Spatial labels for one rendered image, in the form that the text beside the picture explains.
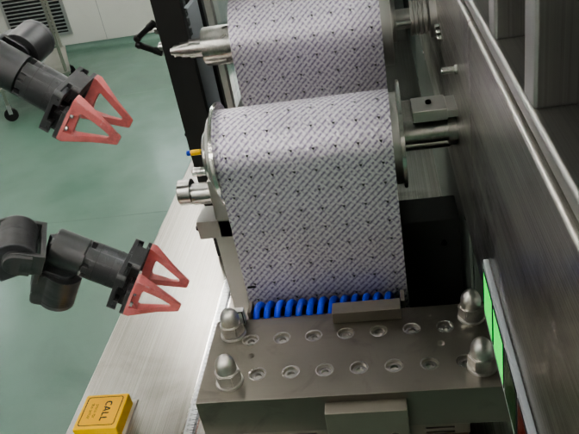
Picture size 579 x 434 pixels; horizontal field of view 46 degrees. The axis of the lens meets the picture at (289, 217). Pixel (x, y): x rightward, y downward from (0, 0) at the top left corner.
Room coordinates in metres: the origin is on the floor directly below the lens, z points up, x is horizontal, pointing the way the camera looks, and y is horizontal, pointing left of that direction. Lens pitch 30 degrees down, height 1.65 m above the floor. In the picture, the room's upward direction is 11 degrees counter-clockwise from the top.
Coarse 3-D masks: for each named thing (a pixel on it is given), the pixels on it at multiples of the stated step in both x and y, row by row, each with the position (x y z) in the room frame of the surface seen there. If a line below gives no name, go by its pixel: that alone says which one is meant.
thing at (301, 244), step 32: (320, 192) 0.81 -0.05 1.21; (352, 192) 0.80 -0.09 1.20; (384, 192) 0.79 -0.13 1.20; (256, 224) 0.83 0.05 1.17; (288, 224) 0.82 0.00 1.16; (320, 224) 0.81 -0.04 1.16; (352, 224) 0.80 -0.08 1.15; (384, 224) 0.79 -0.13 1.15; (256, 256) 0.83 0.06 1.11; (288, 256) 0.82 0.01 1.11; (320, 256) 0.81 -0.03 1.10; (352, 256) 0.80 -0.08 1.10; (384, 256) 0.80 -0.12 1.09; (256, 288) 0.83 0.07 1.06; (288, 288) 0.82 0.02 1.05; (320, 288) 0.81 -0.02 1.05; (352, 288) 0.80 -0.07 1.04; (384, 288) 0.80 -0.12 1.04
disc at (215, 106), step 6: (216, 102) 0.92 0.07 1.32; (210, 108) 0.89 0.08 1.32; (216, 108) 0.90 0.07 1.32; (222, 108) 0.94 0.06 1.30; (210, 114) 0.88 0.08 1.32; (210, 120) 0.87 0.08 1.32; (210, 126) 0.86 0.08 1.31; (210, 132) 0.85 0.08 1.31; (210, 138) 0.84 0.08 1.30; (210, 144) 0.84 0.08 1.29; (210, 150) 0.83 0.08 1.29; (210, 156) 0.83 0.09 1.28; (210, 162) 0.83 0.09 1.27; (216, 174) 0.83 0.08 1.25; (216, 180) 0.82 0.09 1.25; (216, 186) 0.82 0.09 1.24; (222, 198) 0.83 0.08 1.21
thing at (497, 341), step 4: (496, 324) 0.49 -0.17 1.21; (496, 328) 0.49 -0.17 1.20; (496, 332) 0.49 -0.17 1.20; (496, 336) 0.49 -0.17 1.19; (500, 336) 0.47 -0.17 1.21; (496, 340) 0.49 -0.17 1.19; (500, 340) 0.47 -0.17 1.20; (496, 344) 0.49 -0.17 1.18; (500, 344) 0.47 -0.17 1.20; (496, 348) 0.49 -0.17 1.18; (500, 348) 0.47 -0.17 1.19; (496, 352) 0.49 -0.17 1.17; (500, 352) 0.47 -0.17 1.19; (496, 356) 0.49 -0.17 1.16; (500, 356) 0.47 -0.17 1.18; (500, 360) 0.47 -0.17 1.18; (500, 364) 0.47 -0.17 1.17; (500, 368) 0.47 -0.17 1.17; (500, 372) 0.47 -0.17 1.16
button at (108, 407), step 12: (96, 396) 0.81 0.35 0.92; (108, 396) 0.81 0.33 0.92; (120, 396) 0.80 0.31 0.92; (84, 408) 0.79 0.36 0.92; (96, 408) 0.79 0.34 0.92; (108, 408) 0.78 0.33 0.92; (120, 408) 0.78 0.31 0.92; (84, 420) 0.77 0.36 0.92; (96, 420) 0.76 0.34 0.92; (108, 420) 0.76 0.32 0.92; (120, 420) 0.76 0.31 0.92; (84, 432) 0.75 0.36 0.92; (96, 432) 0.75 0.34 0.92; (108, 432) 0.74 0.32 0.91; (120, 432) 0.75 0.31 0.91
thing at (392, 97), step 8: (392, 96) 0.85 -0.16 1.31; (392, 104) 0.83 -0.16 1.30; (392, 112) 0.82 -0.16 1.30; (392, 120) 0.81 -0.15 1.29; (392, 128) 0.80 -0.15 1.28; (392, 136) 0.80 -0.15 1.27; (400, 144) 0.80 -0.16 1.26; (208, 152) 0.85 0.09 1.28; (400, 152) 0.79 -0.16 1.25; (208, 160) 0.84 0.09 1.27; (400, 160) 0.80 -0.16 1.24; (208, 168) 0.84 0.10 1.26; (400, 168) 0.80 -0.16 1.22; (400, 176) 0.82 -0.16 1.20; (216, 192) 0.85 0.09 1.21
